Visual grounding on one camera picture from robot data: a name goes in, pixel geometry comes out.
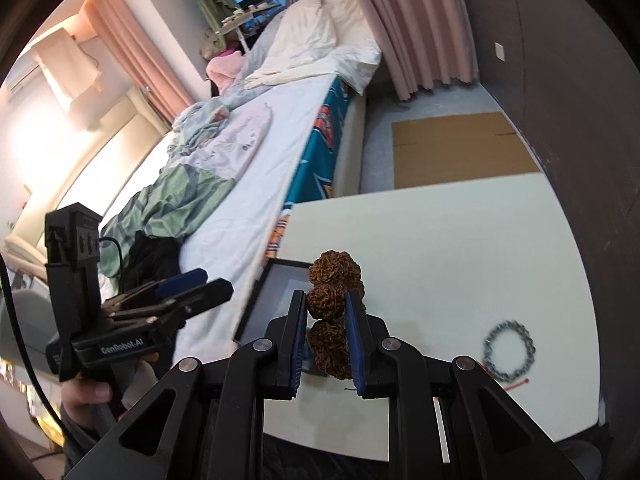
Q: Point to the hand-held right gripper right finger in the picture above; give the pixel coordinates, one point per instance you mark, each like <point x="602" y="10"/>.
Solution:
<point x="356" y="345"/>

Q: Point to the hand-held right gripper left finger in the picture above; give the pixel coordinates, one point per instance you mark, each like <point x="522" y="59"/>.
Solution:
<point x="300" y="340"/>

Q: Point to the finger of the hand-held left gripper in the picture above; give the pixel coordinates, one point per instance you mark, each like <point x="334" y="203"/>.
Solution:
<point x="180" y="280"/>
<point x="205" y="295"/>

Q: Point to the black jewelry box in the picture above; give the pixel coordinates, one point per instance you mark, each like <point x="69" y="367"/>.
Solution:
<point x="280" y="290"/>

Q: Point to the person's left hand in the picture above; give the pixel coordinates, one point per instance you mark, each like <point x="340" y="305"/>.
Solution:
<point x="82" y="395"/>

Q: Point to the black garment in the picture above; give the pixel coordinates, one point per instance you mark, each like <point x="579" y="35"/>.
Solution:
<point x="155" y="255"/>

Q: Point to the green striped garment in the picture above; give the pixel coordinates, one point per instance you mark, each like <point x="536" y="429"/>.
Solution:
<point x="165" y="195"/>

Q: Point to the beige headboard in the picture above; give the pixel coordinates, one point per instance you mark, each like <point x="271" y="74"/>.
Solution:
<point x="100" y="160"/>

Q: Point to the white low table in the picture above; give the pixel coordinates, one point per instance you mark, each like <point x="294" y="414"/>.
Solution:
<point x="450" y="260"/>

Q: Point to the white printed garment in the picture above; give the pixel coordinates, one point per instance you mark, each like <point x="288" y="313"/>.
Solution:
<point x="235" y="140"/>

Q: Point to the light blue patterned blanket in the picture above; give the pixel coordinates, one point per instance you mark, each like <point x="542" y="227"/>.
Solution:
<point x="200" y="125"/>

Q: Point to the bed with white sheet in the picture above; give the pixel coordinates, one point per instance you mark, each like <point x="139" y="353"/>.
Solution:
<point x="280" y="150"/>

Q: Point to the white hanging shirt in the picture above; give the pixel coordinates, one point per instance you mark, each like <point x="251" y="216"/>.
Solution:
<point x="65" y="70"/>

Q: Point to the white air conditioner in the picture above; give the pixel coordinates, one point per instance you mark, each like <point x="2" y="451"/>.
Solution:
<point x="22" y="77"/>

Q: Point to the pink plush blanket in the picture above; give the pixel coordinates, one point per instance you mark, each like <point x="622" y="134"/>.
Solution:
<point x="222" y="67"/>

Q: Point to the narrow pink curtain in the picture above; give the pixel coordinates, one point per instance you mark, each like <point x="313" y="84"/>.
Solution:
<point x="130" y="45"/>

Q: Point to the brown cardboard sheets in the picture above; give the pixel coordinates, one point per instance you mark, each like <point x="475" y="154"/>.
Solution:
<point x="460" y="150"/>

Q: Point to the beige plush toy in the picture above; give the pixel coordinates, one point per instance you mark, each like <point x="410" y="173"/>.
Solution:
<point x="212" y="44"/>

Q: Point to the small white side table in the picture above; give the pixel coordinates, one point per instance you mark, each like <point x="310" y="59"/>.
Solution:
<point x="240" y="20"/>

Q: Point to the white pillow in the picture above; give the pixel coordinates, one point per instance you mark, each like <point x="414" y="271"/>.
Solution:
<point x="305" y="35"/>
<point x="350" y="15"/>

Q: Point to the white duvet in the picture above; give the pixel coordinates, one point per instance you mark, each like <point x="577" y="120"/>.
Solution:
<point x="360" y="65"/>

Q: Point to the dark brown wardrobe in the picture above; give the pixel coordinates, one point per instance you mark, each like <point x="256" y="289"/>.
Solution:
<point x="575" y="110"/>

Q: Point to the wide pink curtain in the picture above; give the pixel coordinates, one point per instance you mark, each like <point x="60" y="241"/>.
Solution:
<point x="415" y="25"/>

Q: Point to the white wall socket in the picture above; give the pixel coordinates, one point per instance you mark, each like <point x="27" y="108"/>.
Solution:
<point x="500" y="50"/>

